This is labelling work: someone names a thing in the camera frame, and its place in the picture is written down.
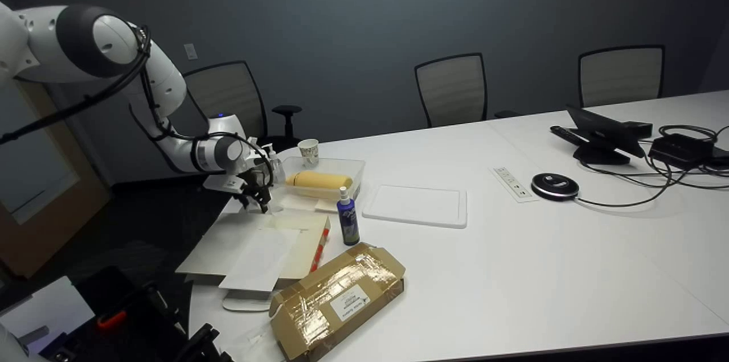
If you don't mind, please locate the table power outlet strip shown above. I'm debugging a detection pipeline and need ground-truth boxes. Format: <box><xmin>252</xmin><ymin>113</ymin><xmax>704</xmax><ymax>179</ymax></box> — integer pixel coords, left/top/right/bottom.
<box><xmin>489</xmin><ymin>166</ymin><xmax>540</xmax><ymax>204</ymax></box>

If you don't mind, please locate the black remote control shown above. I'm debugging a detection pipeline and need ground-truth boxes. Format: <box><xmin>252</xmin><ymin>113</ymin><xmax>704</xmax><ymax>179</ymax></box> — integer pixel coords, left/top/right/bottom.
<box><xmin>549</xmin><ymin>125</ymin><xmax>588</xmax><ymax>147</ymax></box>

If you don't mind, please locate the bundle of black cables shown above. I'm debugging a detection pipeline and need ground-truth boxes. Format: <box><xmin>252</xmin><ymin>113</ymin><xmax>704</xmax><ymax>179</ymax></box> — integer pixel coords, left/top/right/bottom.
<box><xmin>580</xmin><ymin>124</ymin><xmax>729</xmax><ymax>191</ymax></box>

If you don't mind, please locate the black touch panel display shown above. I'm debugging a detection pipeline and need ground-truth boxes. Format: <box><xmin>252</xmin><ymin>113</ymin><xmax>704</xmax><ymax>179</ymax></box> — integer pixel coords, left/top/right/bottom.
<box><xmin>566</xmin><ymin>105</ymin><xmax>648</xmax><ymax>166</ymax></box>

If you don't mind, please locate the office chair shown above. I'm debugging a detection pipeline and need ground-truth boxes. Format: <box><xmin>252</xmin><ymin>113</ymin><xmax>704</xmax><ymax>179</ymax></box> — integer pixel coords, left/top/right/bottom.
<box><xmin>413</xmin><ymin>52</ymin><xmax>522</xmax><ymax>129</ymax></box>
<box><xmin>578</xmin><ymin>44</ymin><xmax>666</xmax><ymax>108</ymax></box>
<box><xmin>182</xmin><ymin>60</ymin><xmax>304</xmax><ymax>153</ymax></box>

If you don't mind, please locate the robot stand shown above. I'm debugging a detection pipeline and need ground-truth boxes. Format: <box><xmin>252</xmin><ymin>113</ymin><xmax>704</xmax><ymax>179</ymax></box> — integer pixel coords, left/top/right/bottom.
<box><xmin>0</xmin><ymin>265</ymin><xmax>235</xmax><ymax>362</ymax></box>

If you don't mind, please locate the flat white open box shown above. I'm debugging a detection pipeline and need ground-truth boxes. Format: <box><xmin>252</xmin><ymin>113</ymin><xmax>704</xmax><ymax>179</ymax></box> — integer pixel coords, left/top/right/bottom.
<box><xmin>175</xmin><ymin>211</ymin><xmax>331</xmax><ymax>290</ymax></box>

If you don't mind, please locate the yellow roll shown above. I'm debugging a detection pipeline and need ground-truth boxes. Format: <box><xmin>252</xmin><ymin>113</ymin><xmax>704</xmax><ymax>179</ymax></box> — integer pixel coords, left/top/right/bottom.
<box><xmin>285</xmin><ymin>171</ymin><xmax>354</xmax><ymax>190</ymax></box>

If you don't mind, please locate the clear plastic container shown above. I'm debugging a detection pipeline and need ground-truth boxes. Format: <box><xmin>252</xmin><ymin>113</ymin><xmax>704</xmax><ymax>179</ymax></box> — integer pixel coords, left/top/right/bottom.
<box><xmin>280</xmin><ymin>157</ymin><xmax>366</xmax><ymax>201</ymax></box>

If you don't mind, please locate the white flat device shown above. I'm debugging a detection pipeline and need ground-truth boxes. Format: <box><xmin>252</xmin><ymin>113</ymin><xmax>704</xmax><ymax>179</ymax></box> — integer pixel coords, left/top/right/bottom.
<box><xmin>222</xmin><ymin>288</ymin><xmax>275</xmax><ymax>313</ymax></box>

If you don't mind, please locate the clear pump bottle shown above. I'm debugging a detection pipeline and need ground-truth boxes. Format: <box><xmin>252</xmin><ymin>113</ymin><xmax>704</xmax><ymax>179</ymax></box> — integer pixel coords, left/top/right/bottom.
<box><xmin>265</xmin><ymin>144</ymin><xmax>286</xmax><ymax>186</ymax></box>

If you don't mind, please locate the black cable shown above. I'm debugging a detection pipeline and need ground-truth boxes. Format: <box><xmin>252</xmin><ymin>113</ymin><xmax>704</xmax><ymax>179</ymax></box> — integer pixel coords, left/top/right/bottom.
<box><xmin>574</xmin><ymin>164</ymin><xmax>677</xmax><ymax>208</ymax></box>

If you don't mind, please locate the blue spray bottle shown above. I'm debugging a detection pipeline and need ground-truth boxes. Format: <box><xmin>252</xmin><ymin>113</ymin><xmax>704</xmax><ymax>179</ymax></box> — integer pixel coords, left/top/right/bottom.
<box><xmin>336</xmin><ymin>186</ymin><xmax>361</xmax><ymax>246</ymax></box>

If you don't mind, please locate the small black box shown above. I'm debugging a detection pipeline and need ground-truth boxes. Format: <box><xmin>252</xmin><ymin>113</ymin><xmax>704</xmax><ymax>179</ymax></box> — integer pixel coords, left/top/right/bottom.
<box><xmin>622</xmin><ymin>120</ymin><xmax>654</xmax><ymax>140</ymax></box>

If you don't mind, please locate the patterned paper cup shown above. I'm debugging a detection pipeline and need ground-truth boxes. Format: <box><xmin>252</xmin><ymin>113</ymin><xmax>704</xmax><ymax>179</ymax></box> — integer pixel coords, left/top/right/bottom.
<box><xmin>298</xmin><ymin>138</ymin><xmax>320</xmax><ymax>168</ymax></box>

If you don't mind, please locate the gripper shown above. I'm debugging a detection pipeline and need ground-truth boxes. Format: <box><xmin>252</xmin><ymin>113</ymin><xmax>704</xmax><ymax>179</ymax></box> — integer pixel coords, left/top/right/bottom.
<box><xmin>239</xmin><ymin>171</ymin><xmax>273</xmax><ymax>215</ymax></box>

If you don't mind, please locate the wooden door with glass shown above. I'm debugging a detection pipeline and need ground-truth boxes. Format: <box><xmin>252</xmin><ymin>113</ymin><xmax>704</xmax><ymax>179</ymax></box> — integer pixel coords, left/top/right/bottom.
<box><xmin>0</xmin><ymin>79</ymin><xmax>113</xmax><ymax>279</ymax></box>

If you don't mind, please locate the white paper sheet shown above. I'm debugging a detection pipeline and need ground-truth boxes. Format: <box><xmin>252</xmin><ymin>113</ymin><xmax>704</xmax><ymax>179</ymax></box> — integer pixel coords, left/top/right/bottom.
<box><xmin>219</xmin><ymin>228</ymin><xmax>301</xmax><ymax>293</ymax></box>

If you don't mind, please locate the white towel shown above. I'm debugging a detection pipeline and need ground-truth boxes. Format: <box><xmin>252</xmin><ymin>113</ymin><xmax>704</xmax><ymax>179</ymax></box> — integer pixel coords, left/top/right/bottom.
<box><xmin>277</xmin><ymin>193</ymin><xmax>342</xmax><ymax>215</ymax></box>

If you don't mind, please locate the black power box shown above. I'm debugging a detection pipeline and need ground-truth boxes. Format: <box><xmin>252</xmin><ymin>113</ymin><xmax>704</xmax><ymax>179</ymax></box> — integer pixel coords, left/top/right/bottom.
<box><xmin>648</xmin><ymin>133</ymin><xmax>716</xmax><ymax>170</ymax></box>

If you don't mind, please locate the round black speakerphone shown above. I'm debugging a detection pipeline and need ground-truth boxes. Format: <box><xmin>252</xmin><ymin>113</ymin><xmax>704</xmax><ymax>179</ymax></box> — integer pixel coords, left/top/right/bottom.
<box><xmin>531</xmin><ymin>172</ymin><xmax>580</xmax><ymax>202</ymax></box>

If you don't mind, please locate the white rectangular tray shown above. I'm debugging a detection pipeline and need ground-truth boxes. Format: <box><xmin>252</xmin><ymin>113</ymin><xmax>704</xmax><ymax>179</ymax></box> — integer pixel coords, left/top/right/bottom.
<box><xmin>362</xmin><ymin>184</ymin><xmax>468</xmax><ymax>229</ymax></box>

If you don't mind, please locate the brown cardboard box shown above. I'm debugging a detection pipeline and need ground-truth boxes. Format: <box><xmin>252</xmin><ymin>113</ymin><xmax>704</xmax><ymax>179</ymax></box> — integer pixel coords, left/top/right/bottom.
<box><xmin>269</xmin><ymin>243</ymin><xmax>407</xmax><ymax>362</ymax></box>

